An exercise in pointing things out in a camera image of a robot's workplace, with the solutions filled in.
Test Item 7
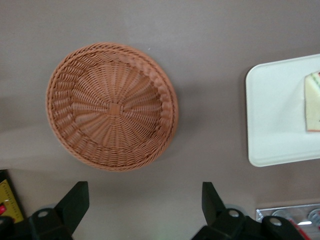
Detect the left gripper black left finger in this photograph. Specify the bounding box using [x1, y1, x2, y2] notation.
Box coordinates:
[27, 180, 91, 240]

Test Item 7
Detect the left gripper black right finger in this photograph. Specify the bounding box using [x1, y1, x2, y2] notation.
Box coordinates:
[191, 181, 254, 240]

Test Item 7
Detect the triangular sandwich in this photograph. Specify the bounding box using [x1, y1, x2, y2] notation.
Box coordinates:
[303, 70, 320, 134]

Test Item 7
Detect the brown round wicker basket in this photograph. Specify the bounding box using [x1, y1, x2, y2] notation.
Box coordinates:
[45, 41, 180, 173]

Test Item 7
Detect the cream rectangular serving tray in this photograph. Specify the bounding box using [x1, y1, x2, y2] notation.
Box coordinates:
[244, 53, 320, 168]

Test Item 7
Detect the clear acrylic bottle rack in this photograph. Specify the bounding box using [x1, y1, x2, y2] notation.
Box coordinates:
[255, 203, 320, 240]

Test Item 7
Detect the black machine with yellow panel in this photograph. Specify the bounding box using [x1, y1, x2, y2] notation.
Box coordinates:
[0, 168, 25, 227]

